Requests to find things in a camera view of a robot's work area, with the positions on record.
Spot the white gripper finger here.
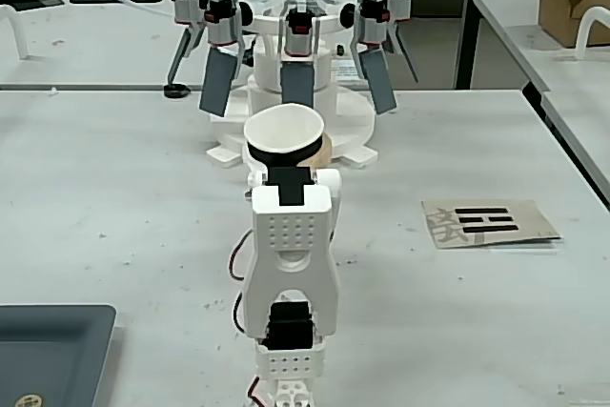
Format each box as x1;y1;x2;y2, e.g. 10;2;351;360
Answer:
244;167;270;190

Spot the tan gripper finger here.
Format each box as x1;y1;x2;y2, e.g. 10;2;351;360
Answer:
296;132;334;171

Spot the black paper cup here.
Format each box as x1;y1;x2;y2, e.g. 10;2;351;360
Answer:
242;102;327;172

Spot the white printed label paper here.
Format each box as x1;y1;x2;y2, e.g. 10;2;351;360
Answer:
330;59;369;83

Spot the white machine with grey paddles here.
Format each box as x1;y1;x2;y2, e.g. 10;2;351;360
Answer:
164;0;421;171

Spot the black table leg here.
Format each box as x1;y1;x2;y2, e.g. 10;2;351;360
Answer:
454;0;483;92

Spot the cardboard card with black bars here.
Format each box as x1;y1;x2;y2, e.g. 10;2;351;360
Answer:
420;198;563;251

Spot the grey plastic tray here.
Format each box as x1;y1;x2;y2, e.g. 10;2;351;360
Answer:
0;303;119;407

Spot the brown cardboard box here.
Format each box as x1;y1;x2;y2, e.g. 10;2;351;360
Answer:
538;0;610;50

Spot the red black servo cable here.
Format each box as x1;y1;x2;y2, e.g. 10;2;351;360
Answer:
247;375;269;405
231;291;248;333
225;232;254;285

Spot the white curved handle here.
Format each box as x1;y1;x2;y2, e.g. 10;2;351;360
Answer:
573;5;610;62
0;3;32;61

